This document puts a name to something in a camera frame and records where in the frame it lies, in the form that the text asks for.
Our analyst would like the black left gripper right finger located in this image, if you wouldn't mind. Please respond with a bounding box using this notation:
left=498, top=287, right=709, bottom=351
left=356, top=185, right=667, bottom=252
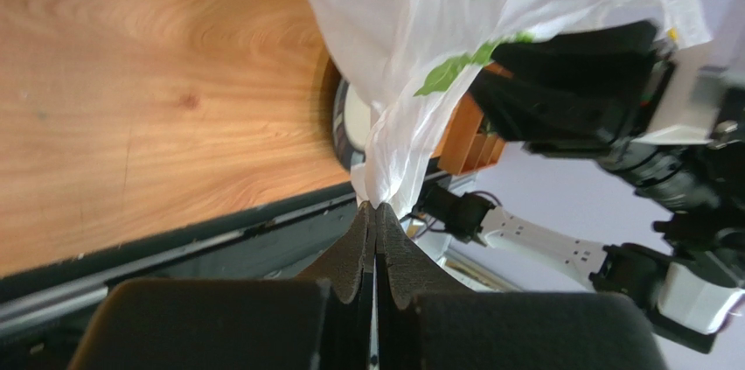
left=375, top=204, right=666, bottom=369

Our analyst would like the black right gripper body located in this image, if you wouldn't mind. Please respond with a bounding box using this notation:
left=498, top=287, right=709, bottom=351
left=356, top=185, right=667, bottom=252
left=469, top=21, right=676, bottom=157

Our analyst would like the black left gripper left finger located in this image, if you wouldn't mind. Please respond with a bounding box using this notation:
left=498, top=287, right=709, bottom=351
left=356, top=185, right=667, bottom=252
left=70, top=203, right=374, bottom=369

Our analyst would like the white plastic bag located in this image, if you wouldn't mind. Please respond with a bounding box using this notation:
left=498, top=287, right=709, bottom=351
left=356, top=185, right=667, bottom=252
left=308, top=0, right=712, bottom=216

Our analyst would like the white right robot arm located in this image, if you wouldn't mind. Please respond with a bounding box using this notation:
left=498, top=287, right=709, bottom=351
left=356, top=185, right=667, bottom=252
left=414, top=11, right=744, bottom=353

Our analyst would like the wooden compartment tray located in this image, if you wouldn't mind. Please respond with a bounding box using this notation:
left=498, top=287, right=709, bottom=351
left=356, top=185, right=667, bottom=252
left=435, top=93, right=505, bottom=176

